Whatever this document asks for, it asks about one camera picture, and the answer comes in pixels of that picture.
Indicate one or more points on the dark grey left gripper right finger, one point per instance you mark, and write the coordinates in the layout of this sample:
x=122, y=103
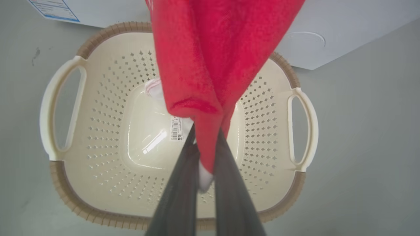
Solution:
x=233, y=196

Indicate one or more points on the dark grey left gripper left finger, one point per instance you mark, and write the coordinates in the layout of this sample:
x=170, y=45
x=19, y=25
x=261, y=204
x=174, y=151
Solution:
x=177, y=196

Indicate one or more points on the red cloth with white trim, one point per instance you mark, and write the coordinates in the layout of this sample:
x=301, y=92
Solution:
x=210, y=55

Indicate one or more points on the cream plastic laundry basket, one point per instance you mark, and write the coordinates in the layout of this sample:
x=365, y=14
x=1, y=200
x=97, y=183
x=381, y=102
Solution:
x=108, y=131

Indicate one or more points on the white washing machine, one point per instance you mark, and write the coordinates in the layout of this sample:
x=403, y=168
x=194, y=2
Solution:
x=344, y=29

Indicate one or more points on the white barcode sticker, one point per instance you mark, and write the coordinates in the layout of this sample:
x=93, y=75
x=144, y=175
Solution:
x=176, y=128

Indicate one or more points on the blue and white label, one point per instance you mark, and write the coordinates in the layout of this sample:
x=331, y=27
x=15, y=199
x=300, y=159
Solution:
x=54, y=9

